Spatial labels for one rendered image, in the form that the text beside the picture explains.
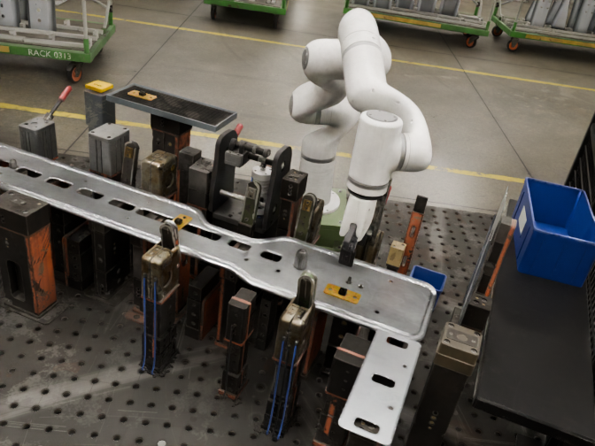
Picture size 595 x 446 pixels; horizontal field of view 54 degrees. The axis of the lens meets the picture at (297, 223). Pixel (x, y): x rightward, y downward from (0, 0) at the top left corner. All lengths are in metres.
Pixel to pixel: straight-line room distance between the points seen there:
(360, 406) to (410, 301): 0.36
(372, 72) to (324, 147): 0.71
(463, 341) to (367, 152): 0.43
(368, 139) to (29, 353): 1.01
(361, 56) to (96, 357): 0.98
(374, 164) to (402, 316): 0.38
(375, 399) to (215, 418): 0.46
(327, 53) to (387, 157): 0.46
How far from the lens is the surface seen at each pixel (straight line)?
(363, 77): 1.26
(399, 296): 1.41
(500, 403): 1.21
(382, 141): 1.13
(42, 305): 1.73
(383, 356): 1.25
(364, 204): 1.19
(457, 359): 1.25
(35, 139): 1.92
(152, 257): 1.35
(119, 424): 1.47
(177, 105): 1.84
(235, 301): 1.32
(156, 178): 1.68
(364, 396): 1.16
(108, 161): 1.76
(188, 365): 1.58
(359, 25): 1.38
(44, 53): 5.29
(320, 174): 1.99
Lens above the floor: 1.84
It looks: 32 degrees down
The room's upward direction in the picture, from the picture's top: 9 degrees clockwise
